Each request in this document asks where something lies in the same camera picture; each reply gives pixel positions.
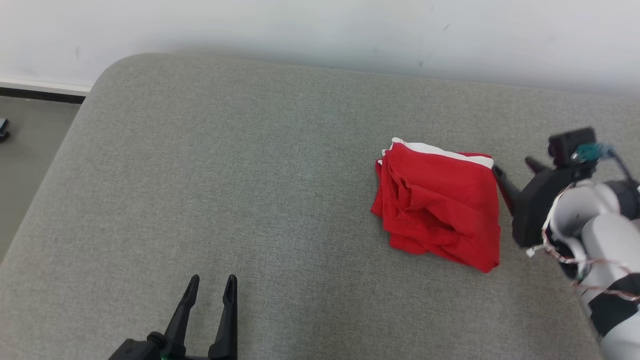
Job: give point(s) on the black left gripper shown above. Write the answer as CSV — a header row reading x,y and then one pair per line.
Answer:
x,y
132,350

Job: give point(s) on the white and grey right arm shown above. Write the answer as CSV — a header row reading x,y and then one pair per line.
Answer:
x,y
605,235

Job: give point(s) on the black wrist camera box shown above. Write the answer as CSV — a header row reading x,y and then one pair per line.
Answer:
x,y
567,142

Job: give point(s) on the red and white jersey garment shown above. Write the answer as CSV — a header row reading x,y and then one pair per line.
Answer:
x,y
440,205

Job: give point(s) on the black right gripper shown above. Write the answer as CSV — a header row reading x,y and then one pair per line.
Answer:
x,y
537,210

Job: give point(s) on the small dark object on floor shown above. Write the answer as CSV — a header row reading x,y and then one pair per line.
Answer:
x,y
3,129

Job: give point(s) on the grey fabric sofa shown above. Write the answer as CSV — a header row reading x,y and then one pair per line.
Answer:
x,y
250,175

